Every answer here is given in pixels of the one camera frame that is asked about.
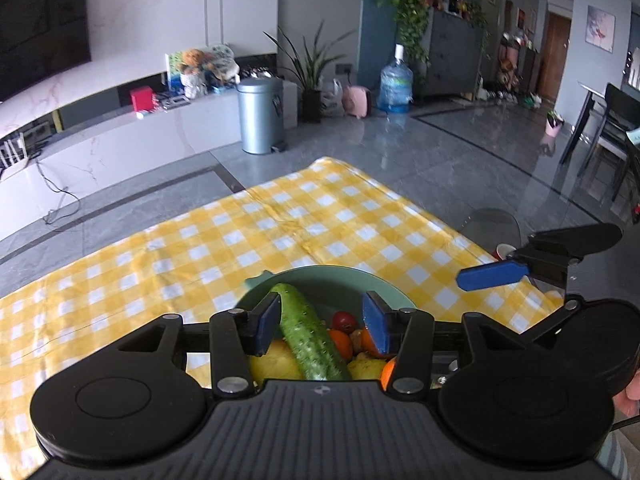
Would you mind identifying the red green apple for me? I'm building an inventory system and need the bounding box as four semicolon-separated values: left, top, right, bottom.
347;352;389;380

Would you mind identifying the red box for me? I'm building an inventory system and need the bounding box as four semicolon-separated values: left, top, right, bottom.
130;87;156;113

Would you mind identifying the glass dining table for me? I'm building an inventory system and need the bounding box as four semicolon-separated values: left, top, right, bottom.
559;80;609;167

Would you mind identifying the framed wall painting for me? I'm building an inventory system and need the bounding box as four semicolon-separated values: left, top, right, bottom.
585;5;617;54

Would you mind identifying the dark grey cabinet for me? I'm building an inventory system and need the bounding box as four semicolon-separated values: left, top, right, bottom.
420;10;489;99

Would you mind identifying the black power cable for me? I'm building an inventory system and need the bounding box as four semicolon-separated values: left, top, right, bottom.
34;156;82;225

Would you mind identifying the printed picture card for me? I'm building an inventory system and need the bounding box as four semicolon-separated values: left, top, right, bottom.
164;51;186;94

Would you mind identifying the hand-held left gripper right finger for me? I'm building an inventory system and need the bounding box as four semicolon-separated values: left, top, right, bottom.
361;290;551;396

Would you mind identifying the silver pedal trash can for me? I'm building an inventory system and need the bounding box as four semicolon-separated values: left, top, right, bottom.
236;78;285;155

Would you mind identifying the green colander bowl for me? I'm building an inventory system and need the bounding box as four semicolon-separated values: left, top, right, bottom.
235;266;419;362

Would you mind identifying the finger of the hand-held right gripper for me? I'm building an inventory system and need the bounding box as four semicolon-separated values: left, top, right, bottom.
457;255;583;292
527;223;623;261

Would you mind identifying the green cucumber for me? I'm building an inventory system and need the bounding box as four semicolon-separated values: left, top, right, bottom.
270;283;354;381

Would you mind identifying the teddy bear bouquet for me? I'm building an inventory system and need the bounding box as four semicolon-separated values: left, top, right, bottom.
179;49;209;99

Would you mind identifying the round printed fan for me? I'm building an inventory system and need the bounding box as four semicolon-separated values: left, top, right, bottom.
202;42;241;84

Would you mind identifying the blue water jug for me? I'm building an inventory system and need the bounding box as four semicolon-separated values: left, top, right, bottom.
377;44;415;114

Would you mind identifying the white plastic bag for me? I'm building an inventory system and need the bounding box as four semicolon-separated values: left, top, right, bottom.
320;78;346;116

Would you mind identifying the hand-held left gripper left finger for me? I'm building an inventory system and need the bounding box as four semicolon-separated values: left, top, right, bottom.
95;291;282;397

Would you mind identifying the person's right hand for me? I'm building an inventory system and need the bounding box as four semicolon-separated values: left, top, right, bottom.
613;366;640;417

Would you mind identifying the long-leaf potted plant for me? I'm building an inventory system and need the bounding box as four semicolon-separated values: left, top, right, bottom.
263;21;352;124

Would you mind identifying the black flat television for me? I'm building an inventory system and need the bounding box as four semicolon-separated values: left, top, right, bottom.
0;0;94;104

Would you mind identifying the pink pig-shaped heater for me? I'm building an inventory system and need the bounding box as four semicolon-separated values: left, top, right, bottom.
342;85;372;121

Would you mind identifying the orange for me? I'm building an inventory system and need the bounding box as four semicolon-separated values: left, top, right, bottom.
380;357;399;391
360;327;391;360
327;329;354;361

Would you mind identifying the teal cloth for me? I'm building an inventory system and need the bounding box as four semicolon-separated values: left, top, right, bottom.
594;429;632;480

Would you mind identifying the yellow green pear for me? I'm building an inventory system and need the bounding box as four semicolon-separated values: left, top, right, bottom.
248;339;305;381

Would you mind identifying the white box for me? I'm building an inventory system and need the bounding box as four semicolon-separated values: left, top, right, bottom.
280;80;301;131

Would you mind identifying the white marble television console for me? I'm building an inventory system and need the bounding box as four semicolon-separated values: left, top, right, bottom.
0;80;282;242

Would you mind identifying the yellow checkered tablecloth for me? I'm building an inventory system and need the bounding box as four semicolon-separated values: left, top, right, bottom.
0;156;569;480

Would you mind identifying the black dining chair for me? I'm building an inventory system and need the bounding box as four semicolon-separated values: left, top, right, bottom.
575;82;640;202

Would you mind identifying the white router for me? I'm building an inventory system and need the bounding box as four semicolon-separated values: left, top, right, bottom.
0;131;32;171

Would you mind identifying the green trailing vine plant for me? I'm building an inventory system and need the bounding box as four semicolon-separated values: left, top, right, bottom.
330;0;492;62

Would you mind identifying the cluttered shoe rack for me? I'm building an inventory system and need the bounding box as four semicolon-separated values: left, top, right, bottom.
496;30;544;94

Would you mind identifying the clear plastic chair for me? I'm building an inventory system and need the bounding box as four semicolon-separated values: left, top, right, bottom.
459;208;522;256

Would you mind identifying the wooden door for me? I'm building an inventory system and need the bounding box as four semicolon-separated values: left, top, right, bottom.
540;12;574;102

